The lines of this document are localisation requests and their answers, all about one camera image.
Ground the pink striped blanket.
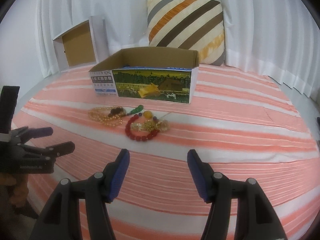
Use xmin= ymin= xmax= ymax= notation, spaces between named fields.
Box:
xmin=12 ymin=64 xmax=320 ymax=240

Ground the diagonal striped pillow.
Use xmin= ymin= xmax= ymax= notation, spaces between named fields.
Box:
xmin=146 ymin=0 xmax=225 ymax=67

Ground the red bead bracelet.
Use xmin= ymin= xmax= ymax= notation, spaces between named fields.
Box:
xmin=125 ymin=114 xmax=160 ymax=142

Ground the person's left forearm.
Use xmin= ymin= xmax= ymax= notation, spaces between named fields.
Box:
xmin=0 ymin=172 xmax=28 ymax=212

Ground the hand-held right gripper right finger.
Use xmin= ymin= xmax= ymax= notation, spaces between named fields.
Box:
xmin=187 ymin=149 xmax=288 ymax=240

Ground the brown bead bracelet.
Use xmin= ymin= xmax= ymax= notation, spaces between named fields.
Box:
xmin=107 ymin=107 xmax=126 ymax=117

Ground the golden crystal bracelet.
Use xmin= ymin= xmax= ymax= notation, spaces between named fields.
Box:
xmin=131 ymin=119 xmax=170 ymax=133

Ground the amber and purple bead bracelet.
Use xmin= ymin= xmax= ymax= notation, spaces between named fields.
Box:
xmin=136 ymin=110 xmax=160 ymax=121

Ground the white open box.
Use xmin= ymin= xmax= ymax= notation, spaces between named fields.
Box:
xmin=52 ymin=16 xmax=107 ymax=73

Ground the yellow bead necklace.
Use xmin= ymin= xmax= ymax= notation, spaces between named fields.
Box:
xmin=88 ymin=106 xmax=123 ymax=128

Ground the green pendant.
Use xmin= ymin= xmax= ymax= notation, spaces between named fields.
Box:
xmin=127 ymin=104 xmax=145 ymax=116

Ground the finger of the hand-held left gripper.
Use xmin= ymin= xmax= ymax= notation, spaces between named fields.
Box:
xmin=11 ymin=127 xmax=54 ymax=143
xmin=22 ymin=141 xmax=76 ymax=159

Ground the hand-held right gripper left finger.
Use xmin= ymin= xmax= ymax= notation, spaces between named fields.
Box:
xmin=37 ymin=149 xmax=130 ymax=240

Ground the printed cardboard box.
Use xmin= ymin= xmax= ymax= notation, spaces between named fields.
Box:
xmin=89 ymin=47 xmax=200 ymax=105

